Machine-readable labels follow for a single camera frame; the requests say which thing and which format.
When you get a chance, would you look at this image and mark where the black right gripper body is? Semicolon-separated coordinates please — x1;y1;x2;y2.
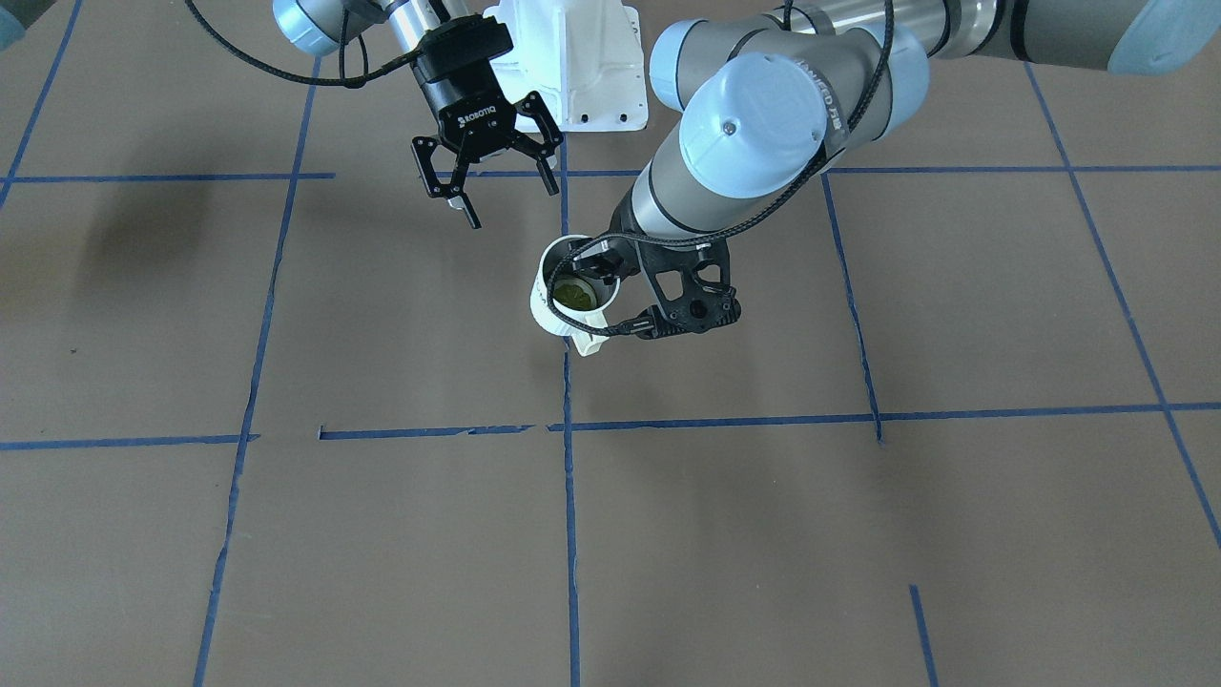
411;17;516;159

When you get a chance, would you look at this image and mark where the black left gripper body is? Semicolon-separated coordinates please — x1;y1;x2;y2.
611;223;730;287

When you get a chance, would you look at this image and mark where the lemon slice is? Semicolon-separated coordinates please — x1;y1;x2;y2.
552;277;601;312

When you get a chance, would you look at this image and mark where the white ribbed HOME mug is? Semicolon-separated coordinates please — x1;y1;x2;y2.
530;236;620;356

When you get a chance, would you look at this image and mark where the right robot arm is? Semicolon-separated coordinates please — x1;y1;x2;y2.
272;1;564;229

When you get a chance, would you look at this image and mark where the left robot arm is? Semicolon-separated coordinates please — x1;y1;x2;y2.
545;1;1219;286

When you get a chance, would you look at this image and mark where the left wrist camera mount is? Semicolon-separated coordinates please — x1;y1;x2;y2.
631;271;742;340

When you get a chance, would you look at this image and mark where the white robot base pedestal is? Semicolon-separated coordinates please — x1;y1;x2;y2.
484;1;650;132

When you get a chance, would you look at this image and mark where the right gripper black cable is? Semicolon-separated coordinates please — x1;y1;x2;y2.
186;0;421;89

